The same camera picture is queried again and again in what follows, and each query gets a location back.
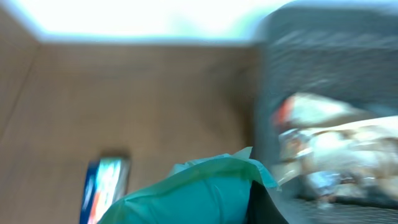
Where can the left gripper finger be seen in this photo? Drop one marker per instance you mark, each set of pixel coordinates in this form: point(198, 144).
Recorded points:
point(261, 209)

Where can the teal wet wipes pack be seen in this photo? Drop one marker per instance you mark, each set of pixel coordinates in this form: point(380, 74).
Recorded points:
point(208, 190)

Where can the orange pasta package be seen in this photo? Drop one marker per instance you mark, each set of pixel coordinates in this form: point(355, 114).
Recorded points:
point(282, 115)

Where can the brown-white snack bag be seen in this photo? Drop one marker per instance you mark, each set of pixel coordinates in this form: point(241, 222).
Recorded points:
point(357, 159)

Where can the Kleenex tissue multipack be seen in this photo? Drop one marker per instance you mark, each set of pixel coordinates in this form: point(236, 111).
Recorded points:
point(106, 182)

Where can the grey plastic basket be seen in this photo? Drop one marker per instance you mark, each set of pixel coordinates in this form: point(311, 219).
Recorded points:
point(345, 50)

